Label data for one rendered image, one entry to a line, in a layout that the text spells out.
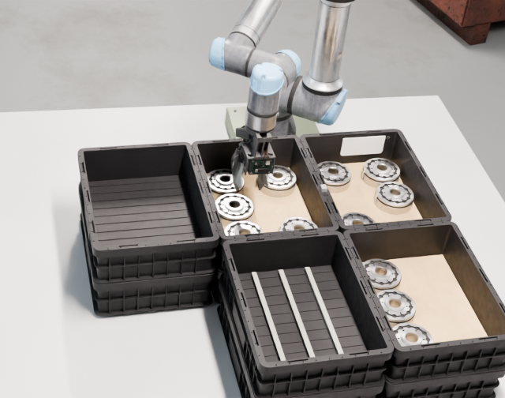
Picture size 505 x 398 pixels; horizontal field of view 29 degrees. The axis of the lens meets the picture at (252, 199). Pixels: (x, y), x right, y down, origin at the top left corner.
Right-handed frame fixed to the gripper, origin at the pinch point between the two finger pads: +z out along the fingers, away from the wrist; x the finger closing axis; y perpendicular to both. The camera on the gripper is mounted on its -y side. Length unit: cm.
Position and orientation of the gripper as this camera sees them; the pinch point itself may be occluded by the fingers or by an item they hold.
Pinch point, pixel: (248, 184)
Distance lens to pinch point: 250.5
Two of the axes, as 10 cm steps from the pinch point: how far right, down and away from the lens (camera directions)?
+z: -1.2, 7.8, 6.1
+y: 2.3, 6.2, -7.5
